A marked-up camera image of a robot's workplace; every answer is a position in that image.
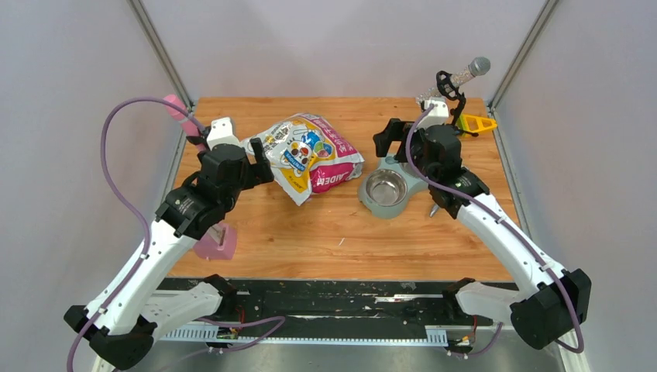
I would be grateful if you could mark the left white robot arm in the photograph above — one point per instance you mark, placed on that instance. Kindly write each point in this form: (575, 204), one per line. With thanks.
(122, 324)

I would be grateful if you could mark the grey double pet feeder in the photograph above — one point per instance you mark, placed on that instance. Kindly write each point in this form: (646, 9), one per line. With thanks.
(414, 186)

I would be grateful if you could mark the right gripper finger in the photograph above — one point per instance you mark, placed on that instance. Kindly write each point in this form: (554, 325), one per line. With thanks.
(398, 127)
(383, 140)

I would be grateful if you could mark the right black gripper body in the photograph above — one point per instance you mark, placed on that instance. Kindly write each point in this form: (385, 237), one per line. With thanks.
(425, 167)

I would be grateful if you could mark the pink microphone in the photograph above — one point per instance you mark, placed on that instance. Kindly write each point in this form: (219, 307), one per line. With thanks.
(192, 132)

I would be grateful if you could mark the front steel bowl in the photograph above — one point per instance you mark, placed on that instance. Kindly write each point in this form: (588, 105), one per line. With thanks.
(386, 187)

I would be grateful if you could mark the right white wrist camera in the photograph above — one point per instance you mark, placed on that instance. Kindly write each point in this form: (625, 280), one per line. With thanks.
(435, 113)

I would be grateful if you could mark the yellow plastic triangle toy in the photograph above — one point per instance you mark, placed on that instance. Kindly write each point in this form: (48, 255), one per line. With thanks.
(473, 125)

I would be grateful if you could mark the pet food bag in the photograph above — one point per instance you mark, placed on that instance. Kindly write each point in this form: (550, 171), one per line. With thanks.
(308, 155)

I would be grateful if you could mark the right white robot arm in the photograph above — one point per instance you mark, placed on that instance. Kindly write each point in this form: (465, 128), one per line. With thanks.
(550, 302)

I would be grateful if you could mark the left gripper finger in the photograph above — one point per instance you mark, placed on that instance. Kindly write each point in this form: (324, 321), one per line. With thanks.
(261, 173)
(258, 150)

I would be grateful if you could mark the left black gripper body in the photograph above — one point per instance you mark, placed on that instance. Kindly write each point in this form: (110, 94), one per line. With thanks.
(237, 187)

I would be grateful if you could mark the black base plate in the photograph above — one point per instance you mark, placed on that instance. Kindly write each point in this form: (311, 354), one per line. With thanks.
(331, 309)

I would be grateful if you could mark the pink block holder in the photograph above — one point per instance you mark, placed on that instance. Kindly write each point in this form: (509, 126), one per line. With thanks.
(218, 243)

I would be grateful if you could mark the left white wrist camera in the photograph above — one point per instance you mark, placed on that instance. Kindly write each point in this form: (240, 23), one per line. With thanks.
(222, 132)

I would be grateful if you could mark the metal scoop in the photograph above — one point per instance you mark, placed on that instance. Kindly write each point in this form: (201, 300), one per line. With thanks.
(434, 210)

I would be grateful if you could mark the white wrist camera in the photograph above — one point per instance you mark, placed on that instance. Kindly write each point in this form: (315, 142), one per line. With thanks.
(435, 113)
(222, 132)

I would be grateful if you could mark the glitter silver microphone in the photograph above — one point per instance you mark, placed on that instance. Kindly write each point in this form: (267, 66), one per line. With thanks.
(447, 84)

